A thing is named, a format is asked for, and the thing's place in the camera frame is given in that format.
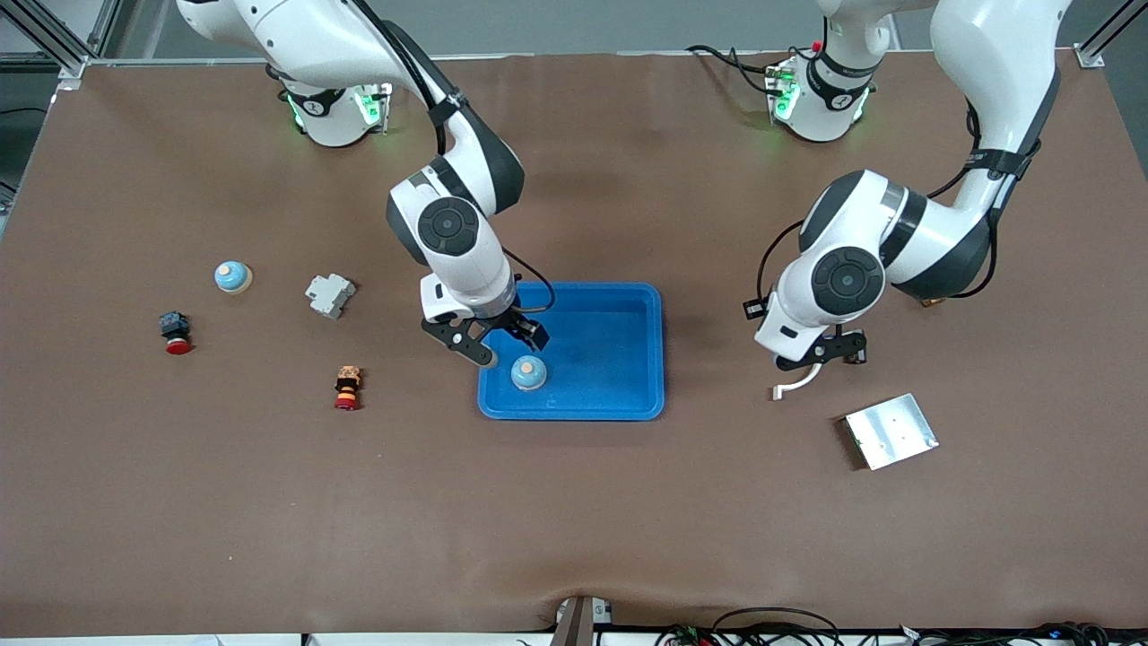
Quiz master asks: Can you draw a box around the white curved plastic bracket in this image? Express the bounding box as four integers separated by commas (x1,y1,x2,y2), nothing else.
772,363,826,401

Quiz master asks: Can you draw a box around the black cable bundle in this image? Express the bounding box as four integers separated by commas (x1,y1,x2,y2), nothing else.
897,621,1148,646

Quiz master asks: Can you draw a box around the black base cable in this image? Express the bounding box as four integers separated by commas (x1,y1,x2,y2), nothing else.
686,43,779,94

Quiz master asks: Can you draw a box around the red mushroom button black body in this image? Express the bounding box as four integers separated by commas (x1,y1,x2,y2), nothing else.
159,310,193,356

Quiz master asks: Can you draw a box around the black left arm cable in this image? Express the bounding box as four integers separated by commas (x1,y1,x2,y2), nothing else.
756,218,805,304

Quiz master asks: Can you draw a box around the brown table mat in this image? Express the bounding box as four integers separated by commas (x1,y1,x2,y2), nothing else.
0,49,1148,640

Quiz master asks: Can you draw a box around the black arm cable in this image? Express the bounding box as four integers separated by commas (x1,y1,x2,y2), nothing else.
756,218,805,304
500,249,557,313

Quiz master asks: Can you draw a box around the white circuit breaker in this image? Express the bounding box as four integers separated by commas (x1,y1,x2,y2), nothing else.
304,273,357,320

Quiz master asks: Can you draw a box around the aluminium frame profile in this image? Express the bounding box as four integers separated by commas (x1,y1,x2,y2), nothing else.
90,0,124,57
1074,0,1148,69
0,0,89,82

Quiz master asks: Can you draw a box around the silver metal plate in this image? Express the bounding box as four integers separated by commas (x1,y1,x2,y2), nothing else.
841,393,940,471

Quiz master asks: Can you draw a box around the black looped cable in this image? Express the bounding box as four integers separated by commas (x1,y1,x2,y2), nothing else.
713,607,844,646

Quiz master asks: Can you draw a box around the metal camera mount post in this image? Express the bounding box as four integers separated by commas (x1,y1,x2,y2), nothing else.
549,596,616,646

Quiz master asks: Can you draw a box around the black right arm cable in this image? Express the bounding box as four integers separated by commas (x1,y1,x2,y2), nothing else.
500,249,557,313

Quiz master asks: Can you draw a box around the blue plastic tray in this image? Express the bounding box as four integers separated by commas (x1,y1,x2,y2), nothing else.
477,282,665,422

